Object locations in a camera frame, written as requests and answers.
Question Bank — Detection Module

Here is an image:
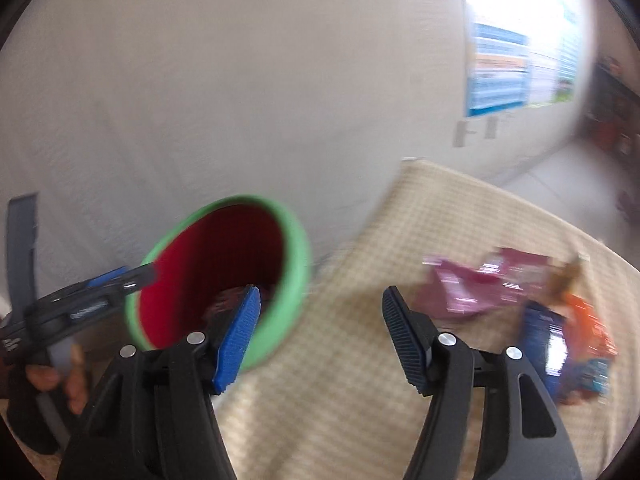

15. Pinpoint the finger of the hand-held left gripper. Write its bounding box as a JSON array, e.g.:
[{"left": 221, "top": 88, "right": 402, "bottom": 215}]
[{"left": 25, "top": 264, "right": 157, "bottom": 333}]

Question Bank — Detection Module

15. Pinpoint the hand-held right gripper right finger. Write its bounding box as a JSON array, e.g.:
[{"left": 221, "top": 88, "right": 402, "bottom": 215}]
[{"left": 382, "top": 285, "right": 584, "bottom": 480}]

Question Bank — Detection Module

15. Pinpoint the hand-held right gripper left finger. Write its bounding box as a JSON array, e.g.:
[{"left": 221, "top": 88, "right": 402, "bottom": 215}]
[{"left": 56, "top": 284, "right": 262, "bottom": 480}]

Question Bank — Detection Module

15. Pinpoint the pink snack wrapper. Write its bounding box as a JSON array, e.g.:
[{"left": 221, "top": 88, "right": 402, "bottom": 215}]
[{"left": 424, "top": 246, "right": 552, "bottom": 319}]

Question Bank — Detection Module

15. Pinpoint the red bin with green rim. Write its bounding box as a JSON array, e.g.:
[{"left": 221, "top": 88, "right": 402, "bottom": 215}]
[{"left": 123, "top": 194, "right": 312, "bottom": 374}]

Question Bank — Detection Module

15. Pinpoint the dark blue snack wrapper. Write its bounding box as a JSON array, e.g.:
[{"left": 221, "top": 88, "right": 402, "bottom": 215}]
[{"left": 517, "top": 302, "right": 569, "bottom": 397}]

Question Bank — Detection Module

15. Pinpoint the brown snack wrapper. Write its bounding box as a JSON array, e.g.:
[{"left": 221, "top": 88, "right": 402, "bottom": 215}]
[{"left": 549, "top": 254, "right": 587, "bottom": 302}]

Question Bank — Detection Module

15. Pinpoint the orange snack wrapper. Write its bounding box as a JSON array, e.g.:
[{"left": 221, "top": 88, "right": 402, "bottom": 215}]
[{"left": 559, "top": 294, "right": 619, "bottom": 397}]

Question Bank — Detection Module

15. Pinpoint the person's left hand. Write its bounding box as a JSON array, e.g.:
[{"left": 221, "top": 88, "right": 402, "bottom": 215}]
[{"left": 24, "top": 342, "right": 92, "bottom": 415}]

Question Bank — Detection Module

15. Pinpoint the yellow checked tablecloth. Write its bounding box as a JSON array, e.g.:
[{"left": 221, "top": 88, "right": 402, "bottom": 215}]
[{"left": 215, "top": 159, "right": 637, "bottom": 480}]

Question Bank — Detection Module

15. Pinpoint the dark storage shelf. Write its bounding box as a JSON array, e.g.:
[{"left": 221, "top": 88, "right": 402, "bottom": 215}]
[{"left": 581, "top": 54, "right": 640, "bottom": 162}]

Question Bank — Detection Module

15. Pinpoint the blue wall poster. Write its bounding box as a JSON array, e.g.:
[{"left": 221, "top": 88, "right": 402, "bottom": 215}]
[{"left": 464, "top": 0, "right": 587, "bottom": 119}]

